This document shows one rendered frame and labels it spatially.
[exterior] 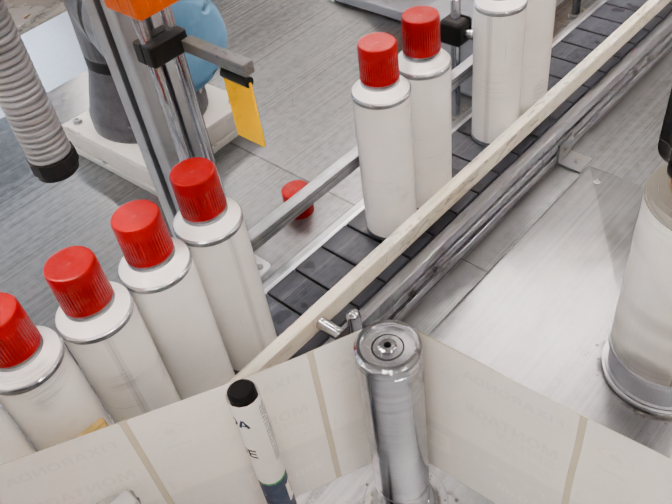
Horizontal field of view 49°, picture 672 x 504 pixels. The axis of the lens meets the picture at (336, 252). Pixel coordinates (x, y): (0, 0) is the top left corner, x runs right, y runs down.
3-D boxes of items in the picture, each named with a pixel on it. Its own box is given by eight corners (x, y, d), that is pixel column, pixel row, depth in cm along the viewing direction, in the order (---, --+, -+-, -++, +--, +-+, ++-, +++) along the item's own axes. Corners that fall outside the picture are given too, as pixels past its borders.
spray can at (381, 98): (396, 249, 71) (381, 64, 57) (356, 228, 74) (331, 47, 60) (428, 220, 74) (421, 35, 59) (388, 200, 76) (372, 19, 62)
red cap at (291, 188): (315, 217, 83) (311, 195, 81) (286, 221, 84) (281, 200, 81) (313, 198, 86) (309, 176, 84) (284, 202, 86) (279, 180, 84)
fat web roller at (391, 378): (410, 546, 51) (393, 394, 38) (360, 506, 53) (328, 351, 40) (448, 497, 53) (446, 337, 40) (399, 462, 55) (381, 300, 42)
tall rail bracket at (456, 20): (487, 139, 90) (492, 14, 78) (439, 120, 94) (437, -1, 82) (502, 126, 91) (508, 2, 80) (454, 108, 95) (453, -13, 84)
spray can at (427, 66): (432, 220, 74) (426, 35, 59) (392, 200, 76) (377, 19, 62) (462, 192, 76) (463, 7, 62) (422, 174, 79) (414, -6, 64)
